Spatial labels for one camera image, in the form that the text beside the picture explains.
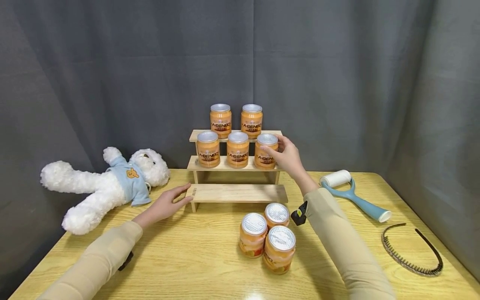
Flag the person's right hand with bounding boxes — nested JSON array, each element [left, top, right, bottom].
[[261, 134, 315, 186]]

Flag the person's left hand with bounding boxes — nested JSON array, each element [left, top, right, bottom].
[[132, 182, 194, 230]]

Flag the orange jar with silver lid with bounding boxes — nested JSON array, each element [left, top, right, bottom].
[[263, 225, 296, 274], [210, 104, 233, 139], [240, 104, 263, 139], [264, 203, 290, 230], [254, 133, 279, 170], [196, 131, 221, 168], [226, 132, 250, 169], [239, 213, 268, 258]]

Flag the person's right forearm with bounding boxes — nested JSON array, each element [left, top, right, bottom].
[[298, 178, 398, 300]]

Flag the person's left forearm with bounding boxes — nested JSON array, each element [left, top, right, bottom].
[[36, 215, 145, 300]]

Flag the wooden three-tier display shelf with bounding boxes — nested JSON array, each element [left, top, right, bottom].
[[186, 129, 289, 213]]

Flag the black wrist band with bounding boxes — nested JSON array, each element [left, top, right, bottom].
[[291, 201, 308, 226], [118, 251, 134, 271]]

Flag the white teddy bear blue shirt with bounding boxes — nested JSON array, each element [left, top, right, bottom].
[[40, 147, 170, 235]]

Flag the black toothed headband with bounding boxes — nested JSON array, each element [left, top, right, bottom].
[[381, 223, 444, 277]]

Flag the blue handled lint roller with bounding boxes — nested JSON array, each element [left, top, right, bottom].
[[319, 170, 392, 223]]

